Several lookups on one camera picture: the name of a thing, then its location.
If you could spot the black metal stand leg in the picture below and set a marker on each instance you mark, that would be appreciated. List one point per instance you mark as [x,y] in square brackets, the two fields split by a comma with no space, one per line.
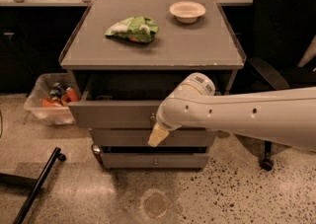
[33,185]

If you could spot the grey top drawer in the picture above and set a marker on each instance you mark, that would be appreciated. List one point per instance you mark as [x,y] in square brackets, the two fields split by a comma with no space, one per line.
[124,99]

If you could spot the orange item in bin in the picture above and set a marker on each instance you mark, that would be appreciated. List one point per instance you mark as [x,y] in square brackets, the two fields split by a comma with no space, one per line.
[60,98]

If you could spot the green chip bag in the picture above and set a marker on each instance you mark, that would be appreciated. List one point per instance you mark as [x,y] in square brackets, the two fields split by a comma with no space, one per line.
[138,29]

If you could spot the grey middle drawer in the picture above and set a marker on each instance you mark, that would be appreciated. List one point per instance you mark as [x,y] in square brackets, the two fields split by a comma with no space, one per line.
[139,137]

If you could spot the clear plastic bin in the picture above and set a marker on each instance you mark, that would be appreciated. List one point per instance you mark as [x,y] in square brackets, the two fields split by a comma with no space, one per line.
[36,102]

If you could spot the grey drawer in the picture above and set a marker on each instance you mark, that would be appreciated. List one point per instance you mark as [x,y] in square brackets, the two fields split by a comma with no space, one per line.
[124,99]
[154,161]
[139,137]

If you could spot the grey drawer cabinet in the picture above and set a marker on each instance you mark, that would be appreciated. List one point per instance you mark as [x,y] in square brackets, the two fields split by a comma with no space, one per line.
[207,46]

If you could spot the round floor cover plate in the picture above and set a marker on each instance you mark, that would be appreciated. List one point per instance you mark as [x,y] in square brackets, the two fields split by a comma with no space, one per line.
[154,203]

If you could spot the black office chair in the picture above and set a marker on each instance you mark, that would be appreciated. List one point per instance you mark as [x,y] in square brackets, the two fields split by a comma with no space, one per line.
[281,52]

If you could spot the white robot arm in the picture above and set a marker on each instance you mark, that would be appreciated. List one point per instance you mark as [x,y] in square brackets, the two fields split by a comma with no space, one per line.
[285,117]

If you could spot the grey bottom drawer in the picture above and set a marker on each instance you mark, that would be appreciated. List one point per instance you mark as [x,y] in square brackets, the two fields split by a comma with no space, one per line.
[154,161]

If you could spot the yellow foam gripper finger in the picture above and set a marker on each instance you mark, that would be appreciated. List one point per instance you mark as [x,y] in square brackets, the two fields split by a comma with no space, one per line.
[157,135]

